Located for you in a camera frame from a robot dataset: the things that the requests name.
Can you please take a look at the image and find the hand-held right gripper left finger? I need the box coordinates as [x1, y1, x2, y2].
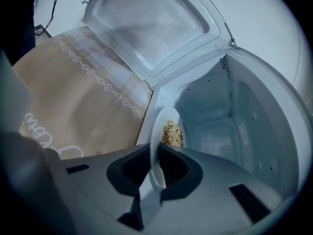
[45, 142, 152, 235]

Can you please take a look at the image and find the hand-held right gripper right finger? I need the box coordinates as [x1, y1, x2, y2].
[146, 143, 288, 235]

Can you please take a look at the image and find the brown crumbly food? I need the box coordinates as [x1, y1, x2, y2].
[162, 119, 184, 148]

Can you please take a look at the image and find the white plate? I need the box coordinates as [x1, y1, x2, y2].
[149, 106, 188, 191]

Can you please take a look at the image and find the white microwave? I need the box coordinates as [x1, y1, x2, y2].
[81, 0, 312, 207]

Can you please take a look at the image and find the brown patterned tablecloth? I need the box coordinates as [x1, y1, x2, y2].
[11, 25, 154, 161]

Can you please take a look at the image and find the black cable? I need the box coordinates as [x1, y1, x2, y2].
[34, 0, 67, 36]

